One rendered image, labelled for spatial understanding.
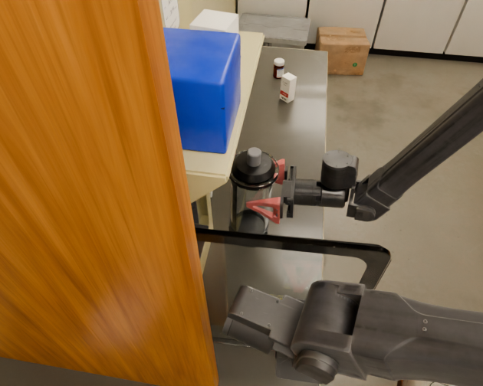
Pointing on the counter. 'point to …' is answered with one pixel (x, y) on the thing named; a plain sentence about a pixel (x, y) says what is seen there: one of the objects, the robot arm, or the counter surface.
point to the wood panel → (89, 195)
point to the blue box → (205, 86)
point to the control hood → (211, 179)
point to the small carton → (215, 21)
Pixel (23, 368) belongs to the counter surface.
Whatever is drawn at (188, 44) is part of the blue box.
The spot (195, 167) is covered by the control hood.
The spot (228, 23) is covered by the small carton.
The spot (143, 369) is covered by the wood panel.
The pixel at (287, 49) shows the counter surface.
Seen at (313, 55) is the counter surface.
